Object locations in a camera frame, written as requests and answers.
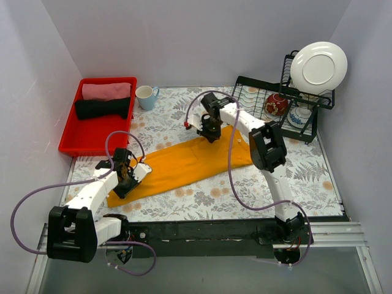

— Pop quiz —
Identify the orange t shirt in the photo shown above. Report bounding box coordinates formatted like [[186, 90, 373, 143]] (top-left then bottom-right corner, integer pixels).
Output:
[[107, 126, 233, 208]]

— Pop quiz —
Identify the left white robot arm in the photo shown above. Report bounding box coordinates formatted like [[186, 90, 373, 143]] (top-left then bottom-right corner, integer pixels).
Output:
[[47, 148, 152, 263]]

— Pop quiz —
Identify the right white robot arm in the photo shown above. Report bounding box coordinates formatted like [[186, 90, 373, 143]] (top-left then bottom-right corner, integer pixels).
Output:
[[184, 90, 305, 244]]

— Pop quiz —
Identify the black rolled t shirt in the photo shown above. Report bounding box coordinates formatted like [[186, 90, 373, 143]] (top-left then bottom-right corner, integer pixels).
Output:
[[74, 97, 130, 120]]

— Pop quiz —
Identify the red plastic bin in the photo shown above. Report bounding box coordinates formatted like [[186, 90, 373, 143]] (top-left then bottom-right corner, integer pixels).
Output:
[[58, 77, 137, 157]]

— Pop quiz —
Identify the red floral bowl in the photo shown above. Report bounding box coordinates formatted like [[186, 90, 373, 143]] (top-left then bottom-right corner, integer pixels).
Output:
[[265, 93, 288, 116]]

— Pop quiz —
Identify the light blue mug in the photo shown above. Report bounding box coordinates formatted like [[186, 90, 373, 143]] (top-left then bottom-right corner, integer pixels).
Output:
[[135, 86, 160, 111]]

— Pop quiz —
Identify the pink rolled t shirt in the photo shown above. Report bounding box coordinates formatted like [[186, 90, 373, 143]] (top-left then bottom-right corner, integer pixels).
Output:
[[82, 83, 131, 101]]

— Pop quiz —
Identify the white blue floral bowl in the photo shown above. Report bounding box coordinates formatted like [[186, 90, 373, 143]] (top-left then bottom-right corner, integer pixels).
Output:
[[287, 107, 312, 129]]

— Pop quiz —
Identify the white plate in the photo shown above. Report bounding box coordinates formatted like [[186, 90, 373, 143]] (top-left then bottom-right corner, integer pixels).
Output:
[[290, 42, 348, 95]]

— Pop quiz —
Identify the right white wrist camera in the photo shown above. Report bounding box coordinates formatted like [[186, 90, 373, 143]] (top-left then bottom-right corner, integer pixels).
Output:
[[184, 115, 202, 130]]

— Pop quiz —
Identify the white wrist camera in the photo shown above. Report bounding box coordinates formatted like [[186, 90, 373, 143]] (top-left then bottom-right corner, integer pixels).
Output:
[[133, 162, 152, 183], [184, 115, 202, 130]]

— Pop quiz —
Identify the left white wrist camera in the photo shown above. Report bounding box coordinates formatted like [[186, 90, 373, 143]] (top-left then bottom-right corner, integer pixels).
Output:
[[133, 162, 152, 183]]

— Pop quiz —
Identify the black wire dish rack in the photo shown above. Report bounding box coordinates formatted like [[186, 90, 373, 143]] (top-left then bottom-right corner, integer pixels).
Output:
[[232, 50, 335, 144]]

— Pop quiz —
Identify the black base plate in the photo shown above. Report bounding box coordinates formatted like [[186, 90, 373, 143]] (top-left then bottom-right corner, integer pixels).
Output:
[[94, 217, 315, 260]]

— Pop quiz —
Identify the aluminium rail frame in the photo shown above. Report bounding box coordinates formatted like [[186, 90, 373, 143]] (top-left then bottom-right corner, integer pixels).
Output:
[[27, 217, 383, 293]]

